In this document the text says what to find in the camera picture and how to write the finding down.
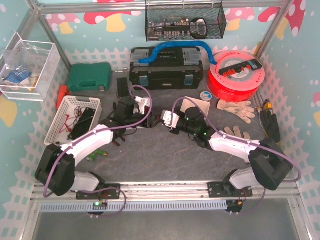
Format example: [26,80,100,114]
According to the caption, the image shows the white parts tray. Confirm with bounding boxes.
[180,97,211,115]

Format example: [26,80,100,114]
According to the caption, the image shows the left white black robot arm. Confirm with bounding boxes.
[35,96,154,197]

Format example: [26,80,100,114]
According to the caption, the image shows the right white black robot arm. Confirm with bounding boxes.
[161,107,293,191]

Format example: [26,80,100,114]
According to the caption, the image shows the black aluminium extrusion piece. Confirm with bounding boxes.
[117,77,130,98]

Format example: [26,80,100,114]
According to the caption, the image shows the white work glove lower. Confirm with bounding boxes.
[224,126,251,140]

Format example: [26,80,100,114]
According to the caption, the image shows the white work glove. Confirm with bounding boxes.
[217,99,255,124]
[224,126,251,140]

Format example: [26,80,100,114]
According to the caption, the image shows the black toolbox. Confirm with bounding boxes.
[129,47,204,90]

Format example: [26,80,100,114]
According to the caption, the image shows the white work glove upper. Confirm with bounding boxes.
[217,99,255,124]

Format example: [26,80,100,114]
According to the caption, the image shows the black device in basket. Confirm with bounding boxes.
[68,108,96,140]

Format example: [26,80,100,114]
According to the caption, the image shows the white perforated basket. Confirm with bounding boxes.
[44,95,102,146]

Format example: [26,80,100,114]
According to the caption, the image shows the green plastic case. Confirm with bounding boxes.
[67,62,112,92]

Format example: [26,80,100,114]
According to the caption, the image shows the red filament spool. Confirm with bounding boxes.
[206,50,265,102]

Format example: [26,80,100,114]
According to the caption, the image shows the black red connector strip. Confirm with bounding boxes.
[218,59,263,77]

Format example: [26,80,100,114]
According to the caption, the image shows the clear acrylic box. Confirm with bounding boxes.
[0,32,61,102]

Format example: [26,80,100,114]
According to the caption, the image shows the blue white gloves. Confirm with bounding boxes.
[4,66,32,86]

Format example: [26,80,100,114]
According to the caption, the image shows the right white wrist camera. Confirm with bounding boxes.
[160,110,180,129]

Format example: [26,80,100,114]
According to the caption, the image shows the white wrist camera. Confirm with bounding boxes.
[133,96,151,115]
[160,110,180,129]

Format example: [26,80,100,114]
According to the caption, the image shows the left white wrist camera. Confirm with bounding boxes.
[133,96,151,115]

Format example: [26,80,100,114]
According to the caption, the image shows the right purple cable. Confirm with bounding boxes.
[171,96,303,217]

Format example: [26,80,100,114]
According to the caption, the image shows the purple cable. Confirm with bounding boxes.
[171,96,303,217]
[43,84,154,218]

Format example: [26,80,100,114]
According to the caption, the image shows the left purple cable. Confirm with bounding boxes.
[43,84,154,218]

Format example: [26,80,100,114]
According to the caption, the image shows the blue corrugated hose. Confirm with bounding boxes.
[138,41,219,66]

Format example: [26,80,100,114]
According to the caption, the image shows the green screwdriver handle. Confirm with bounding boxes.
[86,149,109,162]

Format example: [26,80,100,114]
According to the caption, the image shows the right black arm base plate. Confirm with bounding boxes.
[207,181,253,198]

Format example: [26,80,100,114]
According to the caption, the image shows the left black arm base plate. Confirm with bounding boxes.
[75,183,122,200]

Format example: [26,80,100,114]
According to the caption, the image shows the orange tool handle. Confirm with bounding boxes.
[56,84,70,110]

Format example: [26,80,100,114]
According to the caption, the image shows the grey slotted cable duct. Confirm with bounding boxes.
[40,200,227,213]

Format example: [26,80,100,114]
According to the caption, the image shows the black mesh wire basket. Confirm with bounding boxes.
[145,0,227,42]

